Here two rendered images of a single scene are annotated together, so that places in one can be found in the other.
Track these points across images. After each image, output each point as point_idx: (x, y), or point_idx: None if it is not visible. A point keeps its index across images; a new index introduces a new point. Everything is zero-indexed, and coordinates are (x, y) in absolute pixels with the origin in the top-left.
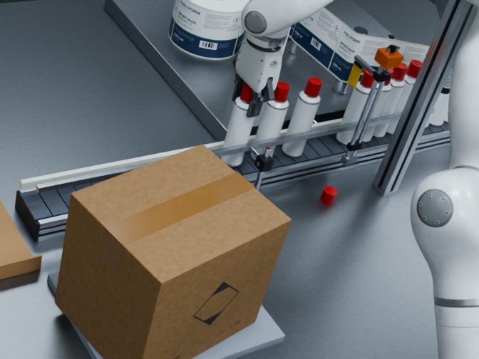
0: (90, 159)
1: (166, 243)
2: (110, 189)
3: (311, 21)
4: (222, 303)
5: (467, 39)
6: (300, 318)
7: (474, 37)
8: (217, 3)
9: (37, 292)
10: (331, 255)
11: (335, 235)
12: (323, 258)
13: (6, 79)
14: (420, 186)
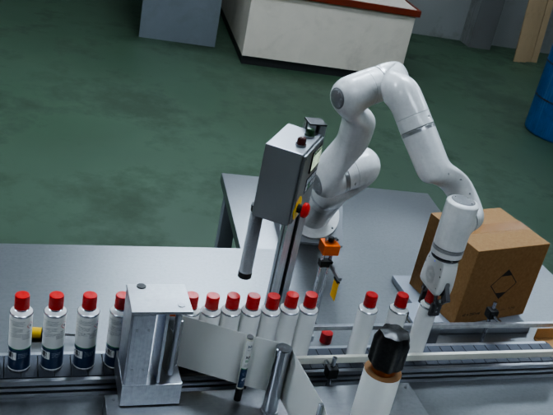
0: (517, 403)
1: (499, 217)
2: (530, 240)
3: (311, 412)
4: None
5: (369, 119)
6: (376, 286)
7: (369, 114)
8: None
9: (532, 328)
10: (340, 309)
11: (331, 319)
12: (346, 308)
13: None
14: (379, 164)
